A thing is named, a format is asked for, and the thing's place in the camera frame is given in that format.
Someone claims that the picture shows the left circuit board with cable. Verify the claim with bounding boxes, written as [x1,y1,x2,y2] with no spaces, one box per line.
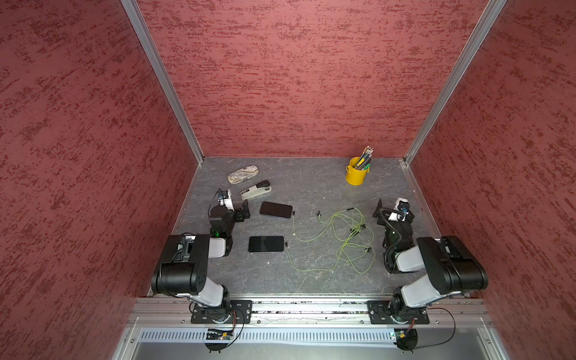
[204,310,247,353]

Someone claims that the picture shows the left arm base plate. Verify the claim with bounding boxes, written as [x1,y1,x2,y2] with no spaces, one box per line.
[190,299,254,326]

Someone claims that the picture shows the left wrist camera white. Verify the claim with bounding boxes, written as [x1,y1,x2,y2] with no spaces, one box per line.
[217,189,235,212]

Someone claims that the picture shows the green wired earphones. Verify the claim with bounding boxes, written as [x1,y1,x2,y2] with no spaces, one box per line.
[285,235,377,275]
[292,207,376,246]

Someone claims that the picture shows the purple-edged smartphone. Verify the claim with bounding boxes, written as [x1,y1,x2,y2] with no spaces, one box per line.
[248,235,285,253]

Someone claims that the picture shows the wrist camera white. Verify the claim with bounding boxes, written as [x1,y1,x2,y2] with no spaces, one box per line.
[217,189,235,212]
[388,198,414,224]

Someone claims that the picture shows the right circuit board with cable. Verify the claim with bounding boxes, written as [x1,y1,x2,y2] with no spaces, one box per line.
[394,307,457,353]

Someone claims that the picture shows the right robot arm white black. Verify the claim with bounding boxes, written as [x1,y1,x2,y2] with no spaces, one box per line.
[373,200,488,324]

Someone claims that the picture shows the patterned glasses case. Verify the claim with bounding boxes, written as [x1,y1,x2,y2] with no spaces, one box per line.
[227,164,260,185]

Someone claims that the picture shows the white black stapler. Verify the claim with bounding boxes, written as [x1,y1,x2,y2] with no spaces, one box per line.
[240,180,272,200]

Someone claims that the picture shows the aluminium front rail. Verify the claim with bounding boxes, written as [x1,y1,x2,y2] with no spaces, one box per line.
[128,294,494,329]

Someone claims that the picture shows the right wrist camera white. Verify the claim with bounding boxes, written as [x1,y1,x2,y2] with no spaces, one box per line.
[388,198,414,224]

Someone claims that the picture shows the circuit board with cable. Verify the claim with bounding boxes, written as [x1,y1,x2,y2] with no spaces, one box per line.
[204,310,247,353]
[394,307,457,353]

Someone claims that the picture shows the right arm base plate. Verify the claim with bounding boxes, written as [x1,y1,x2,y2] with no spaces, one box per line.
[366,301,430,325]

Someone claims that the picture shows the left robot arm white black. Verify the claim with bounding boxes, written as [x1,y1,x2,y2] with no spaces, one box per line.
[151,200,253,325]

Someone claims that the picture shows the blue-edged smartphone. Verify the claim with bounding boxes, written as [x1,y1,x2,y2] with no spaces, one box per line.
[259,201,293,219]

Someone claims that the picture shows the yellow pen cup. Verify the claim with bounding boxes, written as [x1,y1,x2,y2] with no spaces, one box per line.
[345,157,370,186]

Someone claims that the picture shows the pens in cup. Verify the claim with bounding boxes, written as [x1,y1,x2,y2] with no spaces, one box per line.
[354,145,374,170]

